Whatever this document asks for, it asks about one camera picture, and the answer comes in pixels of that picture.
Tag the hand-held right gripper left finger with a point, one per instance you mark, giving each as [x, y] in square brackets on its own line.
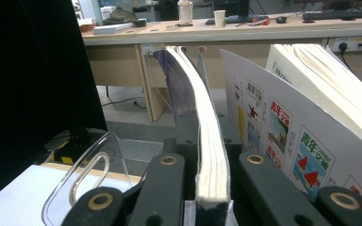
[190, 163]

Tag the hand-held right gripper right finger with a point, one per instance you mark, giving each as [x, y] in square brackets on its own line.
[234, 147]

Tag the purple magazine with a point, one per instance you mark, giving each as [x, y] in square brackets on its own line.
[207, 141]

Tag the white magazine with picture grid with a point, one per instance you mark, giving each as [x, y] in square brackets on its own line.
[264, 88]

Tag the clear acrylic book rack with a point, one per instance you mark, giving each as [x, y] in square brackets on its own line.
[116, 147]

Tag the black stand base striped tape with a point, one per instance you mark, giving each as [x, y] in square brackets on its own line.
[75, 147]

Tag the beige office desk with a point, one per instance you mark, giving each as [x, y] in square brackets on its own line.
[116, 66]

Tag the black keyboard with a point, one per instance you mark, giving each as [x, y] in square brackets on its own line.
[238, 19]
[339, 14]

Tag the orange tool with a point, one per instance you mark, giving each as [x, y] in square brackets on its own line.
[262, 22]

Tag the white paper cup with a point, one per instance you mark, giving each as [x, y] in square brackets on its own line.
[219, 18]

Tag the black computer mouse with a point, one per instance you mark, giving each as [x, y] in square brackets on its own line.
[281, 19]

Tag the clear jar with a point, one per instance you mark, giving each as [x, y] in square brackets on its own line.
[185, 12]

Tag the small black object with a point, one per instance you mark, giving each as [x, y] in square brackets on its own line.
[140, 22]

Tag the white paper stack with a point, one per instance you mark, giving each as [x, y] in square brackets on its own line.
[111, 29]

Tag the olive cloth bag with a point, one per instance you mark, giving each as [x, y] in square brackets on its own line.
[119, 16]

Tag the red box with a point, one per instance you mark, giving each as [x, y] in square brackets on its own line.
[86, 25]

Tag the white foam board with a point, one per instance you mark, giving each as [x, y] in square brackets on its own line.
[12, 201]

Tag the white wall socket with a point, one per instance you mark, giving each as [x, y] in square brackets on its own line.
[147, 49]
[353, 44]

